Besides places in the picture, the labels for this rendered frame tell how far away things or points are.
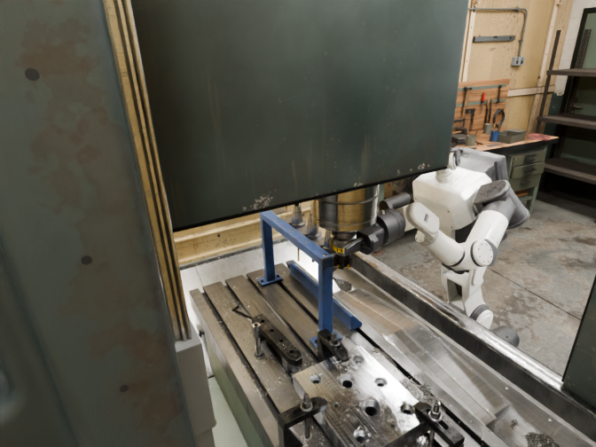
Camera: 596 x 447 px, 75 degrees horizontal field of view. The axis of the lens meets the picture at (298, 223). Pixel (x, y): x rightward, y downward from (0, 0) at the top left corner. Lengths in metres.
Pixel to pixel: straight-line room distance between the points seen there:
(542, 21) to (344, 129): 5.04
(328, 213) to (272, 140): 0.27
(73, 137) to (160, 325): 0.21
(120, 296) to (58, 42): 0.22
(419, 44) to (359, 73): 0.14
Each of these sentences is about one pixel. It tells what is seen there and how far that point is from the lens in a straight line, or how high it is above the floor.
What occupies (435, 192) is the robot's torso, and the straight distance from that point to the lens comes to 1.55.
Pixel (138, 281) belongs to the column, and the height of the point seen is 1.60.
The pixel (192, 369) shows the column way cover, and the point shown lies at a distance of 0.64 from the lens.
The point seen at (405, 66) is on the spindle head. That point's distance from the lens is 0.81.
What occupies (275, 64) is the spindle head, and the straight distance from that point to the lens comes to 0.65.
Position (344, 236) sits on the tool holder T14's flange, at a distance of 0.93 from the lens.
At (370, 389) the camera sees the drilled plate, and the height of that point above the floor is 0.99.
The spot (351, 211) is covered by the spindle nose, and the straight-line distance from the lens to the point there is 0.86.
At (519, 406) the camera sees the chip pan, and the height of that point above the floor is 0.66.
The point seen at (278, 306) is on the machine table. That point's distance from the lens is 1.54.
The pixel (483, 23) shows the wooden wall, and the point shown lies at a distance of 5.01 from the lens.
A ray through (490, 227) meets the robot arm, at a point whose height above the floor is 1.28.
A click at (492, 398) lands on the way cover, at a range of 1.60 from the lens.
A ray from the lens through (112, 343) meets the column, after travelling 0.44.
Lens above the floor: 1.80
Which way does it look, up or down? 24 degrees down
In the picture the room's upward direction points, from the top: 2 degrees counter-clockwise
